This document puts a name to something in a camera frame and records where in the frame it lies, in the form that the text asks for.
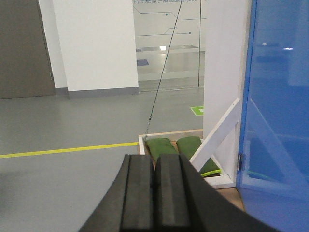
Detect steel door hinge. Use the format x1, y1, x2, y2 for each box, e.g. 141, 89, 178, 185
238, 154, 243, 171

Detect plywood base platform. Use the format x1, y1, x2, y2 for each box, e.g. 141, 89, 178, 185
137, 129, 246, 212

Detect black guy rope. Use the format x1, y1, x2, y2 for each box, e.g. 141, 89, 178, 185
143, 0, 183, 142

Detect green sandbag left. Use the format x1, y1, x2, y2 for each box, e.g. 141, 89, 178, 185
146, 138, 178, 162

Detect white front frame rail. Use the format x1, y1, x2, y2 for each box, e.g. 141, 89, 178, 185
138, 134, 145, 155

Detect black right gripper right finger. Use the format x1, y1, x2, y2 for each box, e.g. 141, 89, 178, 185
155, 154, 275, 232

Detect white wall panel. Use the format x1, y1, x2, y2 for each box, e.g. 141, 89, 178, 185
202, 0, 252, 184

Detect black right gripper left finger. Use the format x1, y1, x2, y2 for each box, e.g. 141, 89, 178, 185
80, 155, 154, 232

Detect blue door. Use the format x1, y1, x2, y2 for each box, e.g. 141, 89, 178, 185
237, 0, 309, 232

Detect green sandbag right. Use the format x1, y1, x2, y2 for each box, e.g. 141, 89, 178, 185
176, 136, 221, 178

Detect dark grey door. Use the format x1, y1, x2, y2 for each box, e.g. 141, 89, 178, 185
0, 0, 55, 99

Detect green sandbag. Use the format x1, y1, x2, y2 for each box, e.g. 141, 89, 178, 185
146, 138, 178, 162
176, 136, 221, 178

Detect white triangular brace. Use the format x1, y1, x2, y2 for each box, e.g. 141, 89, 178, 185
190, 98, 241, 189

